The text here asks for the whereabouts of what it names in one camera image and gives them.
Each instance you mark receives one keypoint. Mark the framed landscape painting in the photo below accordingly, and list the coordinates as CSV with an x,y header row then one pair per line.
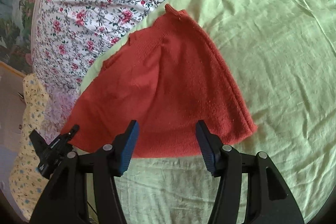
x,y
16,22

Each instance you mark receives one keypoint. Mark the red knit sweater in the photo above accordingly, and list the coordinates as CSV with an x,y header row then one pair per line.
x,y
167,77

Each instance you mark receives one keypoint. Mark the pastel floral pillow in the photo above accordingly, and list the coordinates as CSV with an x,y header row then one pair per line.
x,y
58,108

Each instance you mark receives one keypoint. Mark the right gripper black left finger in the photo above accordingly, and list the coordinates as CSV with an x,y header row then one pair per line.
x,y
86,182

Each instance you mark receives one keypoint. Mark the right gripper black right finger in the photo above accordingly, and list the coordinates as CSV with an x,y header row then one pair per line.
x,y
253,179

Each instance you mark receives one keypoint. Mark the yellow dotted pillow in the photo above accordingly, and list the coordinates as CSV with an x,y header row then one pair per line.
x,y
25,182

